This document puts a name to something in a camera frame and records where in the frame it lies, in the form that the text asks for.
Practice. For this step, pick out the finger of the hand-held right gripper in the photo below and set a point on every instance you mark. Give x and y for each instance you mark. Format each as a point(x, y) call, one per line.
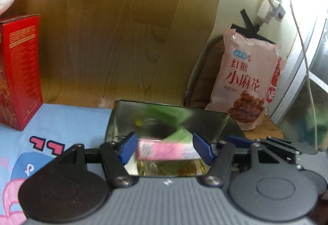
point(239, 140)

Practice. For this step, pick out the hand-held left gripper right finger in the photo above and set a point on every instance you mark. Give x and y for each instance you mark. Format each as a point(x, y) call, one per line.
point(202, 148)

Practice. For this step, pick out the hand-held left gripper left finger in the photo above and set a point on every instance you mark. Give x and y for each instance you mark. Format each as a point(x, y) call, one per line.
point(128, 148)

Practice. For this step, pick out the dark metal tin box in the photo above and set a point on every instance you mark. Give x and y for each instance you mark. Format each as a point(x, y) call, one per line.
point(123, 117)

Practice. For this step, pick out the pink snack box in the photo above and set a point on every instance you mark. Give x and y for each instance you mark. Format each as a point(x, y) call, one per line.
point(164, 149)

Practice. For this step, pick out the green snack packet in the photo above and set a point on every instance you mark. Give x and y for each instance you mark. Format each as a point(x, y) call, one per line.
point(179, 136)

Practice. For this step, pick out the pile of yellow snack packets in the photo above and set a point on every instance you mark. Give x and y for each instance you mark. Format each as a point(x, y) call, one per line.
point(153, 168)

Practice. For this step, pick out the brown seat cushion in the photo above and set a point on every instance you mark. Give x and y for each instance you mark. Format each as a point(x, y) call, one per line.
point(202, 81)

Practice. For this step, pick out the blue printed bed sheet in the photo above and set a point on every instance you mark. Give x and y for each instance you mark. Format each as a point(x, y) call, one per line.
point(64, 125)

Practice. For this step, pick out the pink snack bag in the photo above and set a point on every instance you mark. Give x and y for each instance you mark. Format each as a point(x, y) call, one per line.
point(243, 61)

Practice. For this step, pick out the black tape strips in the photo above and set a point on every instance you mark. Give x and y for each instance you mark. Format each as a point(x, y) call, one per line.
point(247, 18)

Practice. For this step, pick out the wood grain board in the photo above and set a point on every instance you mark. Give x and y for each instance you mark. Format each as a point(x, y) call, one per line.
point(115, 22)

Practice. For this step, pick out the red gift box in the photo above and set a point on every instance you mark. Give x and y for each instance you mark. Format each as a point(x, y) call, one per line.
point(23, 68)

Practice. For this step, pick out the aluminium window frame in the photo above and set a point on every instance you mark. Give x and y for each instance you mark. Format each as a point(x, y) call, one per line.
point(294, 66)

